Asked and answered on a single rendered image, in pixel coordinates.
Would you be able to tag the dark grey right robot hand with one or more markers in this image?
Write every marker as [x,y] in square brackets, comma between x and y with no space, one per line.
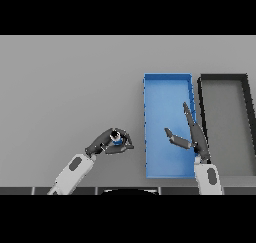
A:
[198,137]

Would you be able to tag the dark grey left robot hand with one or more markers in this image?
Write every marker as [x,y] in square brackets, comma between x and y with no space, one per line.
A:
[100,143]

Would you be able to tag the blue pipe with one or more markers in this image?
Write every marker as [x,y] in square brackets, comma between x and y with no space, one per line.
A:
[116,139]

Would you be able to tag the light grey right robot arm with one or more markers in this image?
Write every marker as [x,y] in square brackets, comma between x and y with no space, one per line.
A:
[208,177]

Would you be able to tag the dark grey bin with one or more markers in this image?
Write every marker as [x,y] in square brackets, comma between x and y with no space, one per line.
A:
[226,120]

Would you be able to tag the blue bin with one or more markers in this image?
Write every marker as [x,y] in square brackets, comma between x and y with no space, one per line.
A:
[166,120]

